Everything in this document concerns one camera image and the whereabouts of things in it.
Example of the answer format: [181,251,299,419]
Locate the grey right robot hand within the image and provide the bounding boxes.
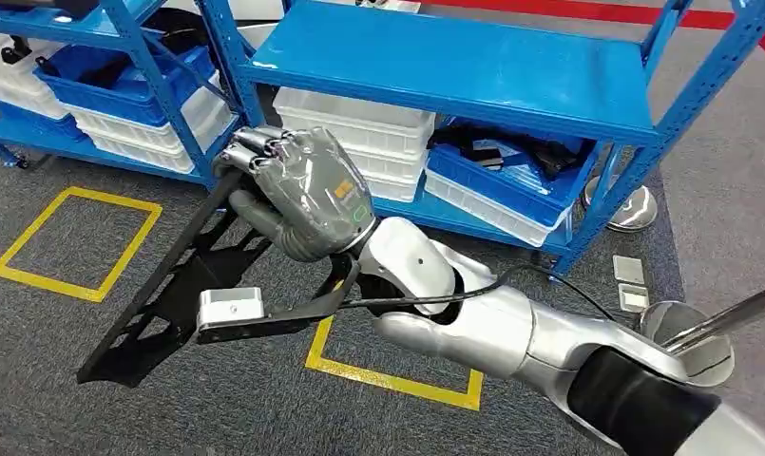
[213,124,381,265]

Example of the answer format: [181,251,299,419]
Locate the long black plastic panel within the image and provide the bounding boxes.
[75,167,277,389]

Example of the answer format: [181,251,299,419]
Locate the white plastic crate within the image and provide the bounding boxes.
[422,167,574,249]
[0,33,70,122]
[340,144,431,185]
[273,85,437,160]
[82,115,233,176]
[361,172,422,204]
[60,71,236,154]

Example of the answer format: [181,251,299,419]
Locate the blue metal shelf rack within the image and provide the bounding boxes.
[0,0,232,190]
[196,0,765,278]

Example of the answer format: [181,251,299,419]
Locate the blue plastic crate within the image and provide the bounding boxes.
[33,43,219,129]
[424,115,598,230]

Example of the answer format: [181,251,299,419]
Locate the black plastic parts pile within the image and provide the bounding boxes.
[428,122,597,182]

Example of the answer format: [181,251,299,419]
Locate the yellow floor tape rectangle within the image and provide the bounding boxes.
[0,185,164,305]

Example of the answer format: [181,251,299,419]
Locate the chrome barrier stanchion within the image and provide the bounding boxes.
[581,174,660,234]
[639,279,765,389]

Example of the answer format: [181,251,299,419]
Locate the steel floor socket plate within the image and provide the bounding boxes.
[617,282,652,314]
[611,254,647,286]

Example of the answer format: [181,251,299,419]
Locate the small black clamp part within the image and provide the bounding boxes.
[0,35,34,67]

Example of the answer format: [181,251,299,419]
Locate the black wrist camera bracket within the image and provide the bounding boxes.
[195,251,362,347]

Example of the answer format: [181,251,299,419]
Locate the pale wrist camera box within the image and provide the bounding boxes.
[197,286,267,329]

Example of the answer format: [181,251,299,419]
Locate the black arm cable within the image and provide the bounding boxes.
[340,263,620,323]

